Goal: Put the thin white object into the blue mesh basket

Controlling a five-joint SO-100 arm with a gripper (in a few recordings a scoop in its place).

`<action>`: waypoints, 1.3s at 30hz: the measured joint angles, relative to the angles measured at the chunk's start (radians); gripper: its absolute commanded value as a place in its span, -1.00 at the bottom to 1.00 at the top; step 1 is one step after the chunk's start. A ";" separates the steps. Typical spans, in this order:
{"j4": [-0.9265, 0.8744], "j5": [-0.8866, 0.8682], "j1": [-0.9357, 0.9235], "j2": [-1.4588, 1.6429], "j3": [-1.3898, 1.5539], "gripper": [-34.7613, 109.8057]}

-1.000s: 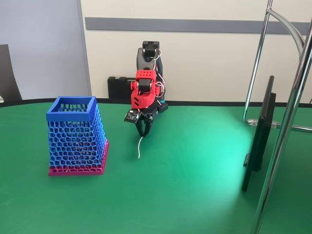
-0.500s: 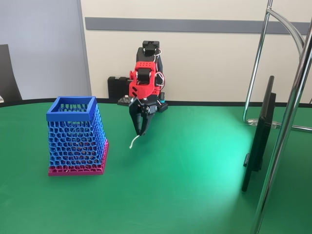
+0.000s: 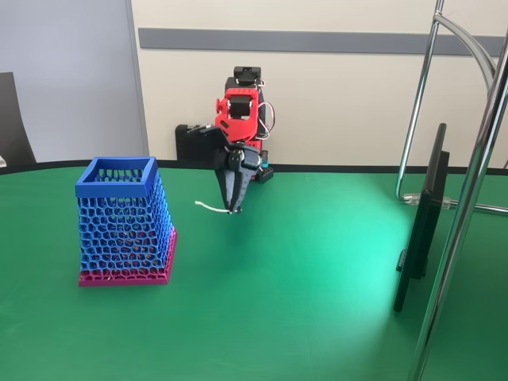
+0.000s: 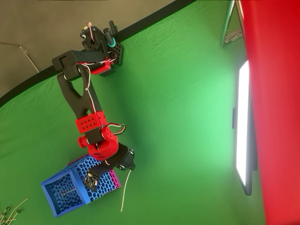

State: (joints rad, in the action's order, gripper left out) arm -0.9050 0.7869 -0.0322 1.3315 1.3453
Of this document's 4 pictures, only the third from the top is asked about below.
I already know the green table cloth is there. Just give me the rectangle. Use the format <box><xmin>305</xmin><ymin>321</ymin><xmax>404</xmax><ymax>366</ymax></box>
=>
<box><xmin>0</xmin><ymin>157</ymin><xmax>508</xmax><ymax>381</ymax></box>

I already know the clear plastic clip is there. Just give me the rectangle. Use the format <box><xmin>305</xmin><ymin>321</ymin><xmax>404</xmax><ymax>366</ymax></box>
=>
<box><xmin>402</xmin><ymin>192</ymin><xmax>457</xmax><ymax>210</ymax></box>

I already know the chrome metal stand frame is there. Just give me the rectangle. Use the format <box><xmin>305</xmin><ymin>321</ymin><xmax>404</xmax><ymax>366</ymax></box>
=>
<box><xmin>394</xmin><ymin>0</ymin><xmax>508</xmax><ymax>381</ymax></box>

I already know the blue and pink mesh basket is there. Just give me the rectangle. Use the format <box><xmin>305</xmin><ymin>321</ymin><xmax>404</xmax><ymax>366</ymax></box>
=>
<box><xmin>75</xmin><ymin>156</ymin><xmax>179</xmax><ymax>288</ymax></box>

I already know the black perforated arm base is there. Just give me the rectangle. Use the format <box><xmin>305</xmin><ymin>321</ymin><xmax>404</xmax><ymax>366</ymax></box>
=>
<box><xmin>248</xmin><ymin>164</ymin><xmax>275</xmax><ymax>184</ymax></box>

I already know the red white servo cable loop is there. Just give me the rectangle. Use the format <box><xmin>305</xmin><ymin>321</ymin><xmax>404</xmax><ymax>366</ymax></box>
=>
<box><xmin>256</xmin><ymin>100</ymin><xmax>279</xmax><ymax>140</ymax></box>

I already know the black flat light panel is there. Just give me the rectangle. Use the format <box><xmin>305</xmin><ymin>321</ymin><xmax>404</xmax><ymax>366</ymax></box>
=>
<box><xmin>392</xmin><ymin>122</ymin><xmax>452</xmax><ymax>314</ymax></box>

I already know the grey wall rail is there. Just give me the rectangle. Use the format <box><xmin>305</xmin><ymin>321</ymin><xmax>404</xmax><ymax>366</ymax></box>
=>
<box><xmin>138</xmin><ymin>27</ymin><xmax>506</xmax><ymax>57</ymax></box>

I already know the white cable piece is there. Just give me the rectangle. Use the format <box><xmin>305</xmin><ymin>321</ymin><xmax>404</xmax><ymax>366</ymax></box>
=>
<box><xmin>194</xmin><ymin>200</ymin><xmax>233</xmax><ymax>216</ymax></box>

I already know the black ribbed block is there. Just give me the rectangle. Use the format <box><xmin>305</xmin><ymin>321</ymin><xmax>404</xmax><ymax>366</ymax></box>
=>
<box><xmin>175</xmin><ymin>124</ymin><xmax>229</xmax><ymax>162</ymax></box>

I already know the dark chair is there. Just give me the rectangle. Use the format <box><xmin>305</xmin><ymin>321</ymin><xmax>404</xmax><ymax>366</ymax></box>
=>
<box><xmin>0</xmin><ymin>71</ymin><xmax>37</xmax><ymax>168</ymax></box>

